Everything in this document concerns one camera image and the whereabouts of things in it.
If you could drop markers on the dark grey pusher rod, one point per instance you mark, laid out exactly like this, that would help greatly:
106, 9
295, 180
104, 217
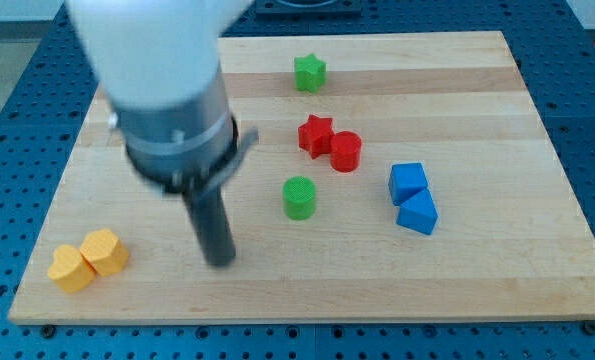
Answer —
209, 220

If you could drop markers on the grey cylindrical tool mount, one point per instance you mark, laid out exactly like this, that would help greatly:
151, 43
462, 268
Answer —
191, 147

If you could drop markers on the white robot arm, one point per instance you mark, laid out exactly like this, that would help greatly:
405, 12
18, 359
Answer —
159, 65

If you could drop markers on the red star block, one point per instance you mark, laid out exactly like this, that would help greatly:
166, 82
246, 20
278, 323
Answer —
314, 136

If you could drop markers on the green star block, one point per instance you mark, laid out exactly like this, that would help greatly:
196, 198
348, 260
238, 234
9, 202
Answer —
310, 73

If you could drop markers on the green cylinder block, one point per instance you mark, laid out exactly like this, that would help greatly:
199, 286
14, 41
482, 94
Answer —
299, 198

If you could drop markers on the yellow hexagon block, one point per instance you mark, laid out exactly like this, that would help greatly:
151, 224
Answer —
105, 252

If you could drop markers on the red cylinder block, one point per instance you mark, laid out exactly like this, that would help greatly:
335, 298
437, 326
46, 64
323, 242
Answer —
345, 151

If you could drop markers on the yellow heart block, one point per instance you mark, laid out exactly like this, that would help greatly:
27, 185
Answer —
69, 270

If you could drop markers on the wooden board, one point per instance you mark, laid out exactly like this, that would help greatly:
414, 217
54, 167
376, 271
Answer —
511, 242

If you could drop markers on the blue cube block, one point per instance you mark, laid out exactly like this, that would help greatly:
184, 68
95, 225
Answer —
405, 181

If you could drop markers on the blue triangle block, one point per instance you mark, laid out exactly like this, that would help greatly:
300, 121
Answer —
418, 213

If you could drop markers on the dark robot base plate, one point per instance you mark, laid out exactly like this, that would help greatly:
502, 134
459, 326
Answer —
308, 8

